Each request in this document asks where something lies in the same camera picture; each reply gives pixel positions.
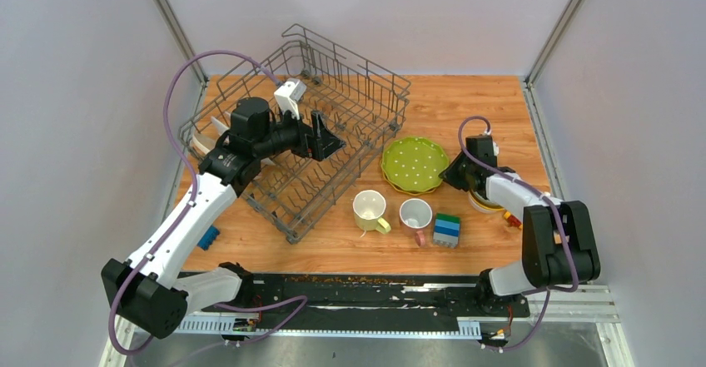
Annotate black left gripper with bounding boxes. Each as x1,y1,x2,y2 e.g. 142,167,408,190
253,102,345,161

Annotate grey wire dish rack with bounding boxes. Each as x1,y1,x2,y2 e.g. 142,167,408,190
179,23,410,244

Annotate teal rimmed plate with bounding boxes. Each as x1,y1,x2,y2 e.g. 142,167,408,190
210,117,230,136

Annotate red and teal floral plate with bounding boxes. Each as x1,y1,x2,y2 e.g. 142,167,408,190
191,133,216,156

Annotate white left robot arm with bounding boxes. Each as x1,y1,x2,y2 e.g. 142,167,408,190
101,97,346,339

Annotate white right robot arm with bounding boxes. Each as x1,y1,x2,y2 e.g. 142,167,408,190
440,134,601,315

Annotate stacked teal and yellow bowls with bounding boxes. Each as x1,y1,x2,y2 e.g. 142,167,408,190
468,191,505,214

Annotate green scalloped plate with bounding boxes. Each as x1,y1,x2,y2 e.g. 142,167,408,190
380,136,450,194

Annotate pink mug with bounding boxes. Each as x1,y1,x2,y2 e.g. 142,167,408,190
399,198,433,247

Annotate green blue grey block stack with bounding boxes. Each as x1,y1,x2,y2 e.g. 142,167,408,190
432,213,460,248

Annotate small red yellow green toy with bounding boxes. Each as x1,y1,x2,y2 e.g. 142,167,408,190
503,211,523,230

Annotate yellow mug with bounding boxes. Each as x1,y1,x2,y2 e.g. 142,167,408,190
352,190,391,236

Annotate yellow red blue toy block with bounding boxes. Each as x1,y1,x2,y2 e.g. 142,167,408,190
197,226,220,250

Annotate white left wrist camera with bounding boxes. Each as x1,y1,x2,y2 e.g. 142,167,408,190
274,78,306,120

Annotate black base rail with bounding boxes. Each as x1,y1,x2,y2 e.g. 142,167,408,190
118,269,619,349

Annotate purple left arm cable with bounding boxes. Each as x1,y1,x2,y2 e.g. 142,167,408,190
107,50,309,356

